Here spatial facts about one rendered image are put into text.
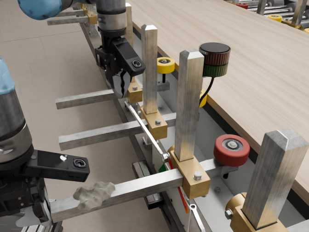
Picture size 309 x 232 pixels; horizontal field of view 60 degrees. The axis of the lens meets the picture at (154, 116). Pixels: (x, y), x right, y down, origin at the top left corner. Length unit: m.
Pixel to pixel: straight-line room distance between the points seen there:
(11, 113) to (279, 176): 0.36
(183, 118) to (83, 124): 1.77
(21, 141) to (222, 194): 0.65
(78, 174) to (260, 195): 0.30
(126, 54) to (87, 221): 1.11
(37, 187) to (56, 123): 1.86
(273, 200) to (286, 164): 0.07
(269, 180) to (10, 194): 0.40
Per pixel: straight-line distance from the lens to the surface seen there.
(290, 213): 0.73
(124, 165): 1.86
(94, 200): 0.58
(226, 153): 0.63
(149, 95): 0.80
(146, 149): 0.92
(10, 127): 0.43
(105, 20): 0.72
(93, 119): 2.31
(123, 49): 0.73
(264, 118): 0.78
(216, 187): 0.92
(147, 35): 0.73
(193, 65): 0.51
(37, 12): 0.62
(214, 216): 0.87
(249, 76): 0.99
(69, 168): 0.51
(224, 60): 0.52
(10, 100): 0.42
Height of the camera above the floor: 1.32
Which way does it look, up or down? 35 degrees down
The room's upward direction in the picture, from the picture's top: straight up
